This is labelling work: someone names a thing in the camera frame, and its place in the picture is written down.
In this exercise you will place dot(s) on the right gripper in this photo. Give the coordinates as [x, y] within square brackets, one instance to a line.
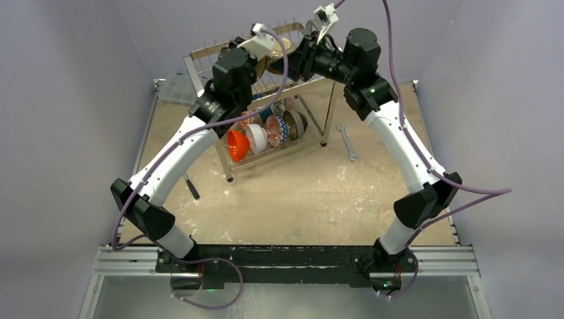
[295, 61]

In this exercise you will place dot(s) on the cream floral bowl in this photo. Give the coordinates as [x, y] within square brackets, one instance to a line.
[280, 48]

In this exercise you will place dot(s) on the stainless steel dish rack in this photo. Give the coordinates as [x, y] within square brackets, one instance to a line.
[266, 91]

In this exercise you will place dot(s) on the black tan geometric bowl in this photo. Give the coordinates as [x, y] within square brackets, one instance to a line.
[296, 122]

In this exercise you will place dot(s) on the blue zigzag patterned bowl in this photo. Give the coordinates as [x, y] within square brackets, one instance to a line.
[277, 131]

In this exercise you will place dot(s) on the plain white bowl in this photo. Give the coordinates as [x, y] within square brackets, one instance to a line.
[257, 137]

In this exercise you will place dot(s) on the solid orange bowl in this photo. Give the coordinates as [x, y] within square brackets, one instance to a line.
[238, 145]

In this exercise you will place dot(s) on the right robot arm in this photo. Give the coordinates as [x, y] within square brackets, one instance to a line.
[377, 105]

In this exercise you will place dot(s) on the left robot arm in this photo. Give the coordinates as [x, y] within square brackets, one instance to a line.
[225, 97]

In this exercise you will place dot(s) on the pink bowl in rack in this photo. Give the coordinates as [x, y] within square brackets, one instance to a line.
[291, 104]

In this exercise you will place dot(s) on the silver wrench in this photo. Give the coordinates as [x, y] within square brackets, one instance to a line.
[352, 154]

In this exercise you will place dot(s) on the clear plastic organizer box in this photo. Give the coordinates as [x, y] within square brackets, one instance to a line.
[177, 89]

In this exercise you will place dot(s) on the black hammer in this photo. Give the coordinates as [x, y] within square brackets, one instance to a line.
[191, 187]

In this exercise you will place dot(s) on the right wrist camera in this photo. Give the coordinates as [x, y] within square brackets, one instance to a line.
[324, 20]

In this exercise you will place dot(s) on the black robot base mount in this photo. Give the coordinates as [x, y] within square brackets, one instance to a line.
[364, 266]

